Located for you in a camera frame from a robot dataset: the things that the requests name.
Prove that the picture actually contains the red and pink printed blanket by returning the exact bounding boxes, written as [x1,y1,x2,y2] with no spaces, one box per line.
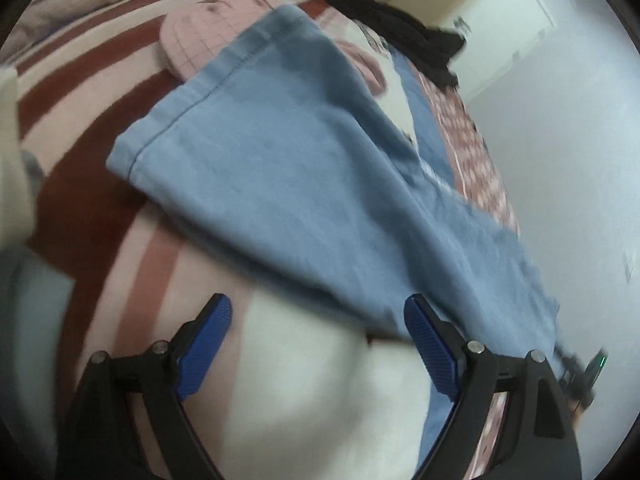
[10,0,523,480]

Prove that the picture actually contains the black cloth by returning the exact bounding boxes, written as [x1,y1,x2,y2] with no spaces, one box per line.
[318,0,467,88]

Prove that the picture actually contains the white door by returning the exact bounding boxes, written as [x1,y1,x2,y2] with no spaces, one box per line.
[390,0,557,103]

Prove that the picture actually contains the cream cloth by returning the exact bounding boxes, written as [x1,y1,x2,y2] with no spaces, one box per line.
[0,67,43,246]

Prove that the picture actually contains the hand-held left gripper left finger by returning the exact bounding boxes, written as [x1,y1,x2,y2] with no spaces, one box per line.
[56,293,233,480]

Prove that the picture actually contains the pink grid pillow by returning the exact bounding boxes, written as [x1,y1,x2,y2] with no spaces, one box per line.
[159,0,273,82]

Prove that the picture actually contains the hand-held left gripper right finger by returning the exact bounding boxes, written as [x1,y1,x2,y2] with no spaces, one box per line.
[403,294,584,480]

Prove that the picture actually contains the light blue denim pants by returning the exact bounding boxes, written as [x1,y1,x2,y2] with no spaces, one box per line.
[106,4,568,471]

